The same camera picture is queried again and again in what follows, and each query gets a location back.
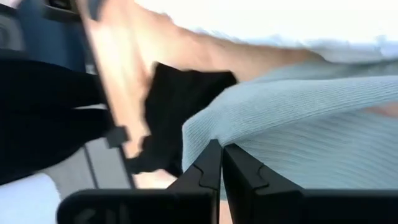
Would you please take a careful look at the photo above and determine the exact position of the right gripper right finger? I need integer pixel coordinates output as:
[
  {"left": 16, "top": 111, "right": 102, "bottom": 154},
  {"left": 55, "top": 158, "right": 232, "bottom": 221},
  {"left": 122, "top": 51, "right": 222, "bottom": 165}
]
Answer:
[{"left": 222, "top": 142, "right": 398, "bottom": 224}]

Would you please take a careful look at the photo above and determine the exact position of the white lace cloth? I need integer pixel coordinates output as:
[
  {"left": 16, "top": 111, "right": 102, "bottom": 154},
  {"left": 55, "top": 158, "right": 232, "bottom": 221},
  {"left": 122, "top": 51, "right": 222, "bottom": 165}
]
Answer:
[{"left": 186, "top": 0, "right": 398, "bottom": 65}]

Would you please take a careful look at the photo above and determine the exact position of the dark blue blurred object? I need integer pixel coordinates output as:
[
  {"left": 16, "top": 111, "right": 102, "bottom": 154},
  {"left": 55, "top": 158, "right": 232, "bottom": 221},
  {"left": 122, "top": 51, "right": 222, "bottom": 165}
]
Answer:
[{"left": 17, "top": 0, "right": 90, "bottom": 73}]

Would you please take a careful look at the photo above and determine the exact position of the small black cloth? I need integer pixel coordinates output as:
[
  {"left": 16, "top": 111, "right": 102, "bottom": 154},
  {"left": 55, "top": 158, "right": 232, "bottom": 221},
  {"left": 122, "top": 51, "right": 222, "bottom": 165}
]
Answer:
[{"left": 126, "top": 62, "right": 239, "bottom": 179}]

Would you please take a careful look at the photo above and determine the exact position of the large black blurred object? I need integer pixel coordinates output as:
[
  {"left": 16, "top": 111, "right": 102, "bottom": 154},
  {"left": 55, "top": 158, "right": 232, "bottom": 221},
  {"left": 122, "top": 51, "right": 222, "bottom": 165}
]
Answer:
[{"left": 0, "top": 58, "right": 113, "bottom": 185}]

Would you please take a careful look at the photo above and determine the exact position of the pale ribbed cloth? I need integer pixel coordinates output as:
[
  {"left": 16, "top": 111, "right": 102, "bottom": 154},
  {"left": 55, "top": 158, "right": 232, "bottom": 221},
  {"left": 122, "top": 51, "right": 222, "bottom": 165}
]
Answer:
[{"left": 182, "top": 58, "right": 398, "bottom": 200}]

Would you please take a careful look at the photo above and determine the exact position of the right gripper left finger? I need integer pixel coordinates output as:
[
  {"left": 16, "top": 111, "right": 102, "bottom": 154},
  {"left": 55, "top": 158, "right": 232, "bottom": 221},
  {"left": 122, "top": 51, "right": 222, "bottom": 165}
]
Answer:
[{"left": 57, "top": 139, "right": 223, "bottom": 224}]

